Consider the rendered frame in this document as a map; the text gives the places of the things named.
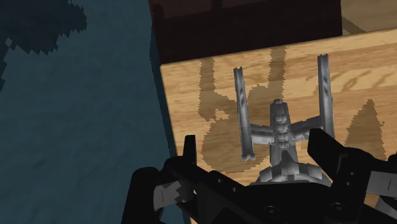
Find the grey winged figure on base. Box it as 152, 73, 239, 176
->
233, 53, 336, 187

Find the dark robot stand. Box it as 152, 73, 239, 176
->
148, 0, 344, 66

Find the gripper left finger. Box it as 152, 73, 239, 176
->
120, 134, 262, 224

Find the light wooden table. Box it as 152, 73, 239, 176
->
159, 27, 397, 224

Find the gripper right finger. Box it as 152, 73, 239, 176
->
307, 127, 397, 224

